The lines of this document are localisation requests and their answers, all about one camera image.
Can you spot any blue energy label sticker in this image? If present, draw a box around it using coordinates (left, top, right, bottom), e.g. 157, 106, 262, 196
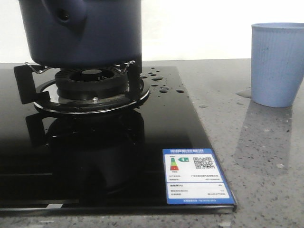
162, 148, 236, 206

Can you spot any dark blue cooking pot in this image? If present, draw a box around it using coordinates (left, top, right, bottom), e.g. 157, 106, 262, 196
19, 0, 142, 68

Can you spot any black glass gas stove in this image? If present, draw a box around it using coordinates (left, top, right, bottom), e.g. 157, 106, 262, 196
0, 66, 237, 215

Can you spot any black gas burner head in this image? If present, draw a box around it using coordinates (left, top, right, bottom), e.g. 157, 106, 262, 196
55, 66, 128, 100

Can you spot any light blue ribbed cup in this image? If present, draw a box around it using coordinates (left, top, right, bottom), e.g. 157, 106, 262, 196
251, 22, 304, 108

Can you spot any black metal pot support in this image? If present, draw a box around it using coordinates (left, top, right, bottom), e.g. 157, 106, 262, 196
14, 61, 150, 115

